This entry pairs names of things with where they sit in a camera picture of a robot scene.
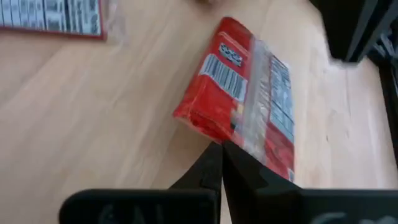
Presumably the black metal table frame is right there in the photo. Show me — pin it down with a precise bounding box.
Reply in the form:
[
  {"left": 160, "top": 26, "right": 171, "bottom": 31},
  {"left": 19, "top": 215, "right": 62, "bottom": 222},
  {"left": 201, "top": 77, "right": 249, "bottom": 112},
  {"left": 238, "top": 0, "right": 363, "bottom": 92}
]
[{"left": 309, "top": 0, "right": 398, "bottom": 170}]

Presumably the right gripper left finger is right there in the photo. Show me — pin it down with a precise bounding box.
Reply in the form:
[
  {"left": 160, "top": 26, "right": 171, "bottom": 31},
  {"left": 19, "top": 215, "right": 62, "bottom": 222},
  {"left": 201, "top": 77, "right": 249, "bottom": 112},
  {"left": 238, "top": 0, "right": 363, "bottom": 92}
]
[{"left": 58, "top": 141, "right": 223, "bottom": 224}]

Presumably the red popcorn bag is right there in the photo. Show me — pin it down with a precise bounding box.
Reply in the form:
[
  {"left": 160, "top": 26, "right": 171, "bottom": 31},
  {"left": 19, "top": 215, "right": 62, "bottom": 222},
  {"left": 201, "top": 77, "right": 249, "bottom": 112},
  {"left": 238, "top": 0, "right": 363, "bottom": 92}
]
[
  {"left": 172, "top": 16, "right": 296, "bottom": 183},
  {"left": 0, "top": 0, "right": 108, "bottom": 40}
]

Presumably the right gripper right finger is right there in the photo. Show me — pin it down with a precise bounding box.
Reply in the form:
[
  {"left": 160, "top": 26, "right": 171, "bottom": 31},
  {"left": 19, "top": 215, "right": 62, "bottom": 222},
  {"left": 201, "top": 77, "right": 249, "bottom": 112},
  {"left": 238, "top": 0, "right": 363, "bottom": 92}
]
[{"left": 222, "top": 141, "right": 398, "bottom": 224}]

